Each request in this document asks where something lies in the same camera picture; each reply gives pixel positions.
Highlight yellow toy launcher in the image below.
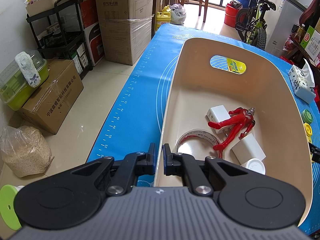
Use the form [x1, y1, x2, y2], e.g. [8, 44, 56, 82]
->
[303, 122, 312, 143]

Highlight white round jar lid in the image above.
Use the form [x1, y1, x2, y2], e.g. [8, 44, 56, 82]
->
[241, 158, 266, 175]

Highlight white charger cube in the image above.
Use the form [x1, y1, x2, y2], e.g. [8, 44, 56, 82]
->
[232, 133, 266, 165]

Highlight red ultraman figure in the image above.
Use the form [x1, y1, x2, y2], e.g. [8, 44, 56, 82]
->
[208, 107, 255, 151]

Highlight clear tape roll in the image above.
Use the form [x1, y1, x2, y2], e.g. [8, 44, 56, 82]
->
[175, 129, 225, 160]

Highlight white charger with prongs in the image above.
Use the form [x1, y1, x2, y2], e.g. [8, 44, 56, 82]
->
[207, 105, 231, 137]

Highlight beige plastic storage bin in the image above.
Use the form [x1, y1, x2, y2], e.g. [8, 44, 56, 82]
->
[155, 38, 313, 223]

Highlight green toy disc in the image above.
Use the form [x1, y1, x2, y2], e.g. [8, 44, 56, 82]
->
[301, 109, 313, 124]

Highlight green round disc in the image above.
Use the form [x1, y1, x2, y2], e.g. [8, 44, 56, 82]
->
[0, 184, 23, 231]

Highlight plastic bag of grain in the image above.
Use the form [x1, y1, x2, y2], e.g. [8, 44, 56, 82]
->
[1, 126, 54, 178]

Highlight tissue box with blue pattern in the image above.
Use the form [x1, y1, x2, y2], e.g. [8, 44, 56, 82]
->
[288, 60, 316, 104]

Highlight cardboard box with chinese text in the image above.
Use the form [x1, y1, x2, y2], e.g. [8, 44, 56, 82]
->
[18, 59, 84, 134]

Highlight blue silicone mat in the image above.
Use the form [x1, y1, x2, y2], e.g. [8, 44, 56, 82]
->
[86, 23, 320, 235]

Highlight yellow snack bag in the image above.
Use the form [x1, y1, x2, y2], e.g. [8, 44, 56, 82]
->
[226, 58, 246, 74]

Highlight green plastic container with lid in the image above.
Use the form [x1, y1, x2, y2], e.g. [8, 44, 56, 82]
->
[1, 50, 49, 111]

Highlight white chest freezer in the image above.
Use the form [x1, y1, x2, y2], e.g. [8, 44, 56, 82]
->
[265, 0, 306, 57]

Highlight white rolled towel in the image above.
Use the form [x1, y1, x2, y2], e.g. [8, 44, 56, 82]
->
[15, 51, 41, 88]

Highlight green kids bicycle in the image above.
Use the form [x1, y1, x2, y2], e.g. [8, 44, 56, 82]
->
[235, 0, 276, 50]

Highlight red bucket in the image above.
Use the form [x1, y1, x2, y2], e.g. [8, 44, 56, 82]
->
[224, 1, 242, 28]

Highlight black metal shelf rack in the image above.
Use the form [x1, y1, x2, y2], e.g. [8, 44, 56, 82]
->
[26, 0, 93, 78]

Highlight white plastic bag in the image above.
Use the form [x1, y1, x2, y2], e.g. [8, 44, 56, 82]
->
[170, 4, 186, 25]

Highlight large stacked cardboard boxes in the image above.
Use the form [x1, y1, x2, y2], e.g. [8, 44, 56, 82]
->
[95, 0, 153, 65]

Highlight yellow oil jug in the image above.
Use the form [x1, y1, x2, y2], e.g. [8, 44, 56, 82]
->
[155, 5, 171, 31]

